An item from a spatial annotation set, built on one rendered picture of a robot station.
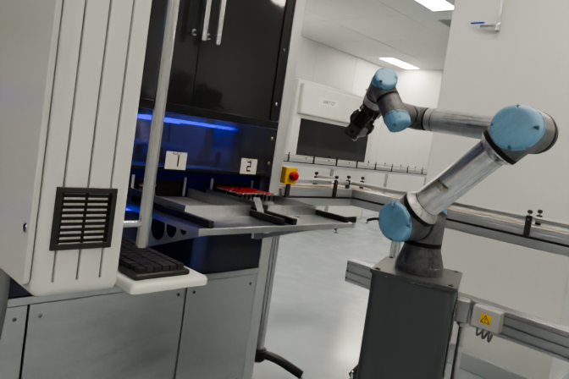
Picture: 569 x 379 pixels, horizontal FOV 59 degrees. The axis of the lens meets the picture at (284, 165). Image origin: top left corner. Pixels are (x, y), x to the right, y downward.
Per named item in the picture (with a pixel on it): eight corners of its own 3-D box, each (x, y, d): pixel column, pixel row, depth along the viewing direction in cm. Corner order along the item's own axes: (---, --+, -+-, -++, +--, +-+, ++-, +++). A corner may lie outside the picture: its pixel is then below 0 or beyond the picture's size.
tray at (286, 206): (204, 197, 195) (206, 188, 194) (253, 198, 214) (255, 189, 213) (266, 216, 171) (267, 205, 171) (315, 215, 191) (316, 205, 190)
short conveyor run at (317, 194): (261, 206, 219) (266, 170, 219) (237, 200, 230) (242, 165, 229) (352, 206, 270) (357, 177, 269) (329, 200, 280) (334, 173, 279)
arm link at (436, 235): (449, 244, 162) (455, 202, 161) (428, 246, 152) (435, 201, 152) (416, 235, 170) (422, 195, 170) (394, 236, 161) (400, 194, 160)
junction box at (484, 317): (470, 325, 222) (473, 304, 222) (474, 322, 226) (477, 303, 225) (497, 334, 214) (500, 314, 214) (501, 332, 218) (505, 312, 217)
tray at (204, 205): (124, 196, 170) (125, 185, 169) (187, 197, 189) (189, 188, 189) (184, 217, 147) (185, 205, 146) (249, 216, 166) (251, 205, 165)
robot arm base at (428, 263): (444, 271, 166) (450, 242, 166) (439, 281, 153) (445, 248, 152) (399, 260, 172) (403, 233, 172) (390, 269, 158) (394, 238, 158)
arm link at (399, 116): (422, 123, 158) (409, 94, 162) (404, 119, 150) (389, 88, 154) (402, 136, 163) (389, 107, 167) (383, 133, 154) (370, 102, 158)
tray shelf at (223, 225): (109, 201, 166) (110, 196, 166) (261, 202, 217) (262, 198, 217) (198, 235, 134) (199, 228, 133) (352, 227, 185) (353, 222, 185)
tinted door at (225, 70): (190, 107, 176) (212, -65, 173) (276, 121, 208) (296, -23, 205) (191, 107, 176) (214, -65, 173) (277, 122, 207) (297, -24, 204)
